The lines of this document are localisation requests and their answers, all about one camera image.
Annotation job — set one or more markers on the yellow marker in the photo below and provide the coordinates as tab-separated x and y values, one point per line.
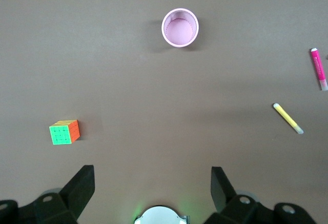
287	117

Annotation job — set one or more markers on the brown table mat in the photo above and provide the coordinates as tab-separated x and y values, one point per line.
128	93

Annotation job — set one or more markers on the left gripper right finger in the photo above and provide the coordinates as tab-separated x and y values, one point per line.
223	190

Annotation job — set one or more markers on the multicolour puzzle cube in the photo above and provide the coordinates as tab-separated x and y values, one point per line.
61	134

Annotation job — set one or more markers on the pink ribbed cup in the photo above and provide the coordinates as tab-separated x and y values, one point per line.
179	29

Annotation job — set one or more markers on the pink marker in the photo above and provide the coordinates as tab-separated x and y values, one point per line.
319	67

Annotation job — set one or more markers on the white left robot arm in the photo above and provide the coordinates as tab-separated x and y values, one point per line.
161	216

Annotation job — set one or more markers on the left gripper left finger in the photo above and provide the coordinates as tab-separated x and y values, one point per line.
77	190

